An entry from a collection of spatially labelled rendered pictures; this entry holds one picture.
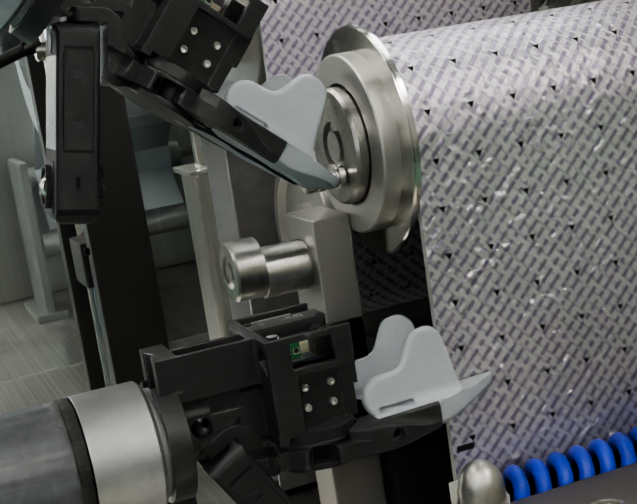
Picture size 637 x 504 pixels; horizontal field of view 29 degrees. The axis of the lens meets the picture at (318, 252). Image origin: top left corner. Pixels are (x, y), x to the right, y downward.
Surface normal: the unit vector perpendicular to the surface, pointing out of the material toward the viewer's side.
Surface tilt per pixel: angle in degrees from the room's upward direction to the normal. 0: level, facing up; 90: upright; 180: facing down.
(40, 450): 53
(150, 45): 90
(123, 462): 79
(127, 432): 62
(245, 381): 90
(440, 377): 90
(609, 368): 90
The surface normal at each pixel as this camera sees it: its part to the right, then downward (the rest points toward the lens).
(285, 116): 0.36, 0.13
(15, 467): 0.25, -0.36
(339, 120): -0.92, 0.21
